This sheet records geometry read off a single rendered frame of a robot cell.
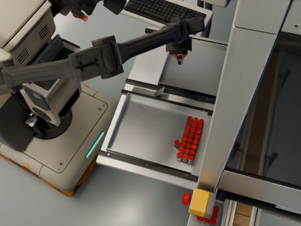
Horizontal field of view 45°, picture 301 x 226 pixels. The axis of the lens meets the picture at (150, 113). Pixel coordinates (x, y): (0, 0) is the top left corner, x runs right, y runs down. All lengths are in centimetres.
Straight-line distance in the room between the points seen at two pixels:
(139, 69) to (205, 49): 31
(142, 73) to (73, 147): 75
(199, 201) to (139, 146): 36
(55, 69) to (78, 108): 124
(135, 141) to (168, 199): 89
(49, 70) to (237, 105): 55
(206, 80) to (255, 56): 100
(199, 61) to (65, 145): 97
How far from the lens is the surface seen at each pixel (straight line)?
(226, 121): 78
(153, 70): 160
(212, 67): 161
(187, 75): 158
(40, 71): 107
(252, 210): 129
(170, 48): 143
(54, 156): 216
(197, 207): 120
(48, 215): 237
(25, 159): 221
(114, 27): 294
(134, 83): 154
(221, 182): 117
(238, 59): 59
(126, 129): 146
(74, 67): 97
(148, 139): 144
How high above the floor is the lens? 220
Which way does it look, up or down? 63 degrees down
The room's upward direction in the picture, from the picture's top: 7 degrees counter-clockwise
